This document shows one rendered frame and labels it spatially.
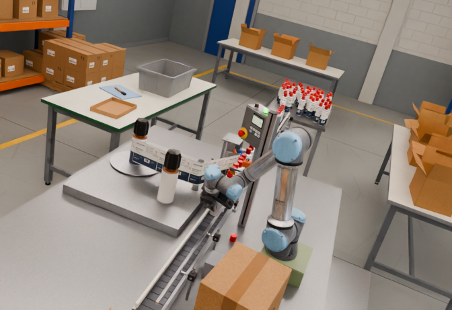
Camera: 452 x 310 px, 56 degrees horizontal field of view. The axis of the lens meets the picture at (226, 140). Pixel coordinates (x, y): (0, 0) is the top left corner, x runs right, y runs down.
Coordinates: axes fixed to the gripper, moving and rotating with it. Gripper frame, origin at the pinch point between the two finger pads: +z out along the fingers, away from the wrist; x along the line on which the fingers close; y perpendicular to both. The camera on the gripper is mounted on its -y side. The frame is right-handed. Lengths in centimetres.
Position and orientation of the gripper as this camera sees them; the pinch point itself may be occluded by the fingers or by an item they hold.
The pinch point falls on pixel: (215, 210)
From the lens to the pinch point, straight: 225.3
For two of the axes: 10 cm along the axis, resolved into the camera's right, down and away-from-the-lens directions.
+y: -9.3, -3.1, 2.1
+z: -0.4, 6.3, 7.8
